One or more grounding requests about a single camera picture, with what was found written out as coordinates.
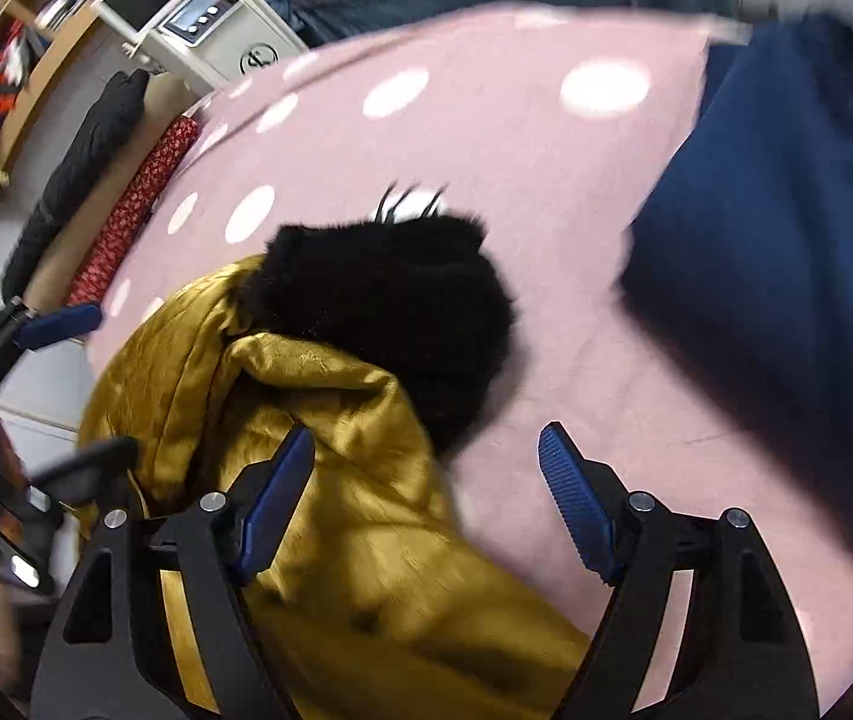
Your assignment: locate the tan folded garment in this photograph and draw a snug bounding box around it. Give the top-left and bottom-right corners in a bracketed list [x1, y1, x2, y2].
[22, 73, 197, 312]

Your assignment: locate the navy blue folded garment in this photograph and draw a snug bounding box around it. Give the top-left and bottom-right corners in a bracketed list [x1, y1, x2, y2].
[620, 15, 853, 548]

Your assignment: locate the black folded garment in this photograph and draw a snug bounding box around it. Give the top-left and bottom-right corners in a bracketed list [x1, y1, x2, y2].
[0, 70, 149, 304]

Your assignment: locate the red floral folded cloth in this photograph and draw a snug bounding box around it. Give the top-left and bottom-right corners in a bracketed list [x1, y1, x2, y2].
[65, 115, 200, 305]

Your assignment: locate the white beauty machine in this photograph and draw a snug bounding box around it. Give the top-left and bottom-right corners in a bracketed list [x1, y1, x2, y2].
[92, 0, 307, 94]

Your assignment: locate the gold satin fur-lined coat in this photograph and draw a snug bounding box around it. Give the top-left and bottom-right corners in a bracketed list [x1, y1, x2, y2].
[79, 215, 589, 718]

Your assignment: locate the pink polka dot bedsheet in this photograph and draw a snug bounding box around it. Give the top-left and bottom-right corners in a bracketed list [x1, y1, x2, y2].
[88, 7, 853, 706]

